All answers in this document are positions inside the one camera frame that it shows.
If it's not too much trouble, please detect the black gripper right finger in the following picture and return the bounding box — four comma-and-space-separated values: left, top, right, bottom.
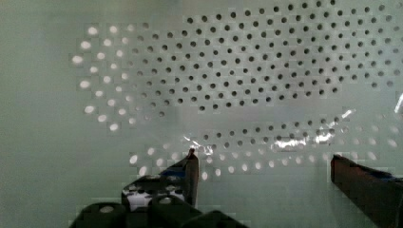
331, 155, 403, 228

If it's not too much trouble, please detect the mint green plastic strainer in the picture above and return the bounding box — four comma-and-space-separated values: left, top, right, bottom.
1, 0, 402, 228

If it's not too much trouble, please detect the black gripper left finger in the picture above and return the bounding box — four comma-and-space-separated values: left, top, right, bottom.
69, 148, 247, 228

